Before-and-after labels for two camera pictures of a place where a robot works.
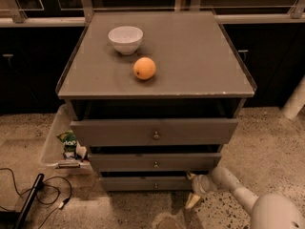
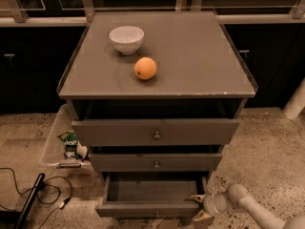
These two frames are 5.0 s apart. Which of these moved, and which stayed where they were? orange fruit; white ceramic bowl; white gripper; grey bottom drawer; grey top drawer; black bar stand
Moved: white gripper; grey bottom drawer
Stayed: orange fruit; black bar stand; white ceramic bowl; grey top drawer
